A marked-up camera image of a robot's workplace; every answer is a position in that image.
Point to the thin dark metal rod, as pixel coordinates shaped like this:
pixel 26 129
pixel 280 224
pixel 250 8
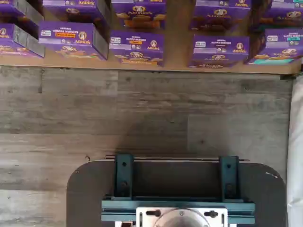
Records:
pixel 175 159

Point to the grey robot arm base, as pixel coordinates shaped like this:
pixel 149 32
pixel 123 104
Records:
pixel 182 218

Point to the purple Annie's snack box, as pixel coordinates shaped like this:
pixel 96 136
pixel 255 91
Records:
pixel 73 9
pixel 281 14
pixel 220 46
pixel 11 9
pixel 9 40
pixel 220 14

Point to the white cloth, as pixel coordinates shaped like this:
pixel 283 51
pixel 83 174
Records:
pixel 297 153

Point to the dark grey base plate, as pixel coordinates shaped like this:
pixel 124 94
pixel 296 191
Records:
pixel 90 194

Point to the purple Annie's box teal label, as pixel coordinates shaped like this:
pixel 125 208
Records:
pixel 281 42

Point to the teal metal bracket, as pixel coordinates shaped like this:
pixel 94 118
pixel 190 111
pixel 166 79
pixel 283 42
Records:
pixel 123 175
pixel 228 177

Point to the lower wooden shelf board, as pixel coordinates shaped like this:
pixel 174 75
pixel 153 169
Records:
pixel 177 47

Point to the purple Annie's box orange label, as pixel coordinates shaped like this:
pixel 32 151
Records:
pixel 68 35
pixel 138 14
pixel 136 43

